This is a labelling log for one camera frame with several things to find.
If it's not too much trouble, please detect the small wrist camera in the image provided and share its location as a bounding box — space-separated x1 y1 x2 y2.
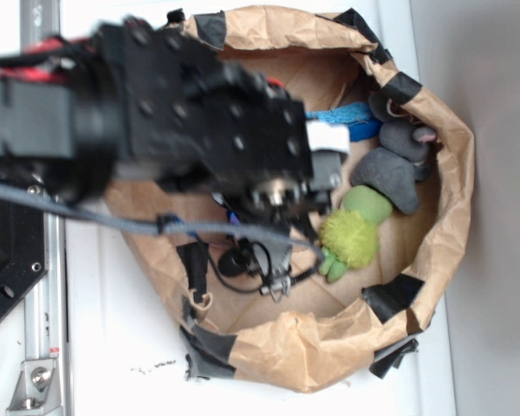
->
207 237 325 302

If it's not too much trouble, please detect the aluminium frame rail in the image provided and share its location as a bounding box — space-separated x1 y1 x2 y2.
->
18 0 74 416

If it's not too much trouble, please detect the black gripper finger with white pad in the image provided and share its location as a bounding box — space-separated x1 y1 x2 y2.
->
306 120 350 213

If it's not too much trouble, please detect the blue sponge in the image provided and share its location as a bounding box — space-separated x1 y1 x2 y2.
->
306 101 383 142

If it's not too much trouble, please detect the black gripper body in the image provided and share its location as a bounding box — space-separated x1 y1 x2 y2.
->
156 62 315 221

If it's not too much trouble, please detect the metal corner bracket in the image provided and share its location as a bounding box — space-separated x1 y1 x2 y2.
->
6 358 61 415

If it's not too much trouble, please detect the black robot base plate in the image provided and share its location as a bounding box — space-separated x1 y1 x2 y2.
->
0 201 47 323

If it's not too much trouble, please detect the grey plush toy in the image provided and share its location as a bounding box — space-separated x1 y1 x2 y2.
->
350 92 438 215

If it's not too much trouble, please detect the brown paper bag bin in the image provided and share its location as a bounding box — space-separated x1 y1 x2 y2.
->
126 5 475 393

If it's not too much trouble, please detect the green plush toy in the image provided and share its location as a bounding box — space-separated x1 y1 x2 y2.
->
319 185 393 283

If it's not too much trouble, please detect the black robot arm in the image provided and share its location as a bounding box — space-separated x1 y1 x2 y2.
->
0 18 349 221

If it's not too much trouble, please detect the grey braided cable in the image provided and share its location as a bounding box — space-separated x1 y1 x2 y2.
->
0 179 326 270

